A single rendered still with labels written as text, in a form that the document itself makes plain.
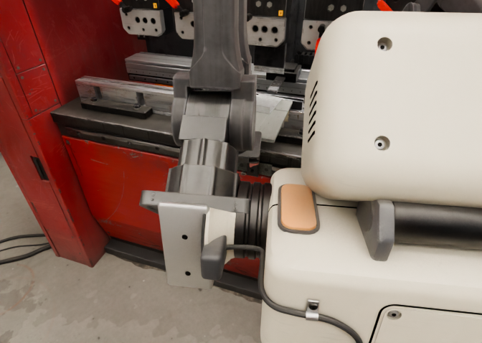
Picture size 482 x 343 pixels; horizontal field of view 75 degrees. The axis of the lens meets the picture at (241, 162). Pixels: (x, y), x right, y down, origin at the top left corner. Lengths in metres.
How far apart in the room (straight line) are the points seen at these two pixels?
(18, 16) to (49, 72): 0.21
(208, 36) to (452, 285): 0.32
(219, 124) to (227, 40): 0.09
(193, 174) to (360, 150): 0.18
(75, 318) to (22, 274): 0.45
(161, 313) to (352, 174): 1.51
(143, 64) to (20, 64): 0.48
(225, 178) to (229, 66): 0.13
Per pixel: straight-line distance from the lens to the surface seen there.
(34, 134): 1.44
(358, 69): 0.25
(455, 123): 0.26
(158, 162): 1.25
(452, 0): 0.73
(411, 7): 0.78
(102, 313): 1.76
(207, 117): 0.37
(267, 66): 1.05
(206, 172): 0.33
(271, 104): 1.03
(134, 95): 1.31
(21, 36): 1.40
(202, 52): 0.38
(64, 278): 1.96
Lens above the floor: 1.43
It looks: 35 degrees down
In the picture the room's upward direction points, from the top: straight up
